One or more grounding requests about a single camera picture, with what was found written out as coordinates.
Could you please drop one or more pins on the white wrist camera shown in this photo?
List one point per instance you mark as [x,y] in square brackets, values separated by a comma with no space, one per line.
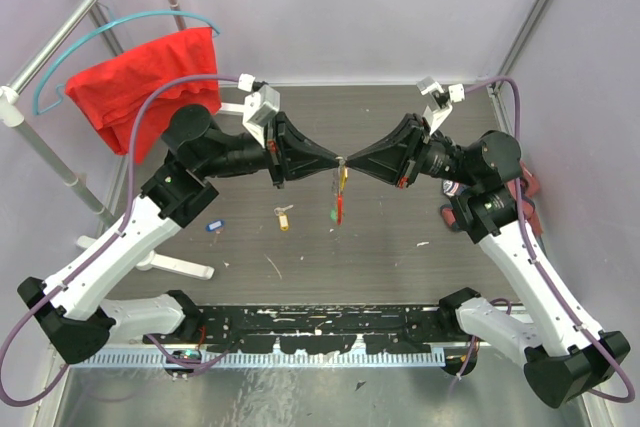
[439,101]
[261,105]

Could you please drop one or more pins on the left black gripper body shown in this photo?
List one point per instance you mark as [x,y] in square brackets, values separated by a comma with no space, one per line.
[246,155]

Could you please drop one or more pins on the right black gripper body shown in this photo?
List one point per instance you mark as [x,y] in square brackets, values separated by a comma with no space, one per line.
[433,156]

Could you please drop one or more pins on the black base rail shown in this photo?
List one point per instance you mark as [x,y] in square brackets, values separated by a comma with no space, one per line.
[321,329]

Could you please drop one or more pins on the metal key holder red handle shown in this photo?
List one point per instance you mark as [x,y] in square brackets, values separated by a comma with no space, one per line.
[338,202]

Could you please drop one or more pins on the teal clothes hanger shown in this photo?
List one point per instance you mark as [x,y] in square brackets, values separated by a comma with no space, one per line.
[37,110]

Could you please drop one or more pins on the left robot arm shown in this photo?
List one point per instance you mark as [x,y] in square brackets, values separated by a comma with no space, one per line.
[71,306]

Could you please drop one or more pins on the reddish shirt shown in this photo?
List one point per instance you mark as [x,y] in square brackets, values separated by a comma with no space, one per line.
[529,188]

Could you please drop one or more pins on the red cloth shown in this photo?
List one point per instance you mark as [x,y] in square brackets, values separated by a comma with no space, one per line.
[111,94]

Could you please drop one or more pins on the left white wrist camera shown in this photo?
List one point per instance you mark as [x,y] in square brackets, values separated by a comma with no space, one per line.
[261,105]

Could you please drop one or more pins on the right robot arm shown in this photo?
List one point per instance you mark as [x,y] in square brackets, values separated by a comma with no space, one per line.
[563,351]

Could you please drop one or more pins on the yellow tag key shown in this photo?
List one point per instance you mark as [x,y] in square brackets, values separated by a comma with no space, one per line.
[343,177]
[282,216]

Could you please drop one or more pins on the blue tag key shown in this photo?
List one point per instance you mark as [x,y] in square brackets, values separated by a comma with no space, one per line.
[215,225]

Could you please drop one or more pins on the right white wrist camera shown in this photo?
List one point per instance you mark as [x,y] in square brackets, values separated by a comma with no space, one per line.
[439,101]

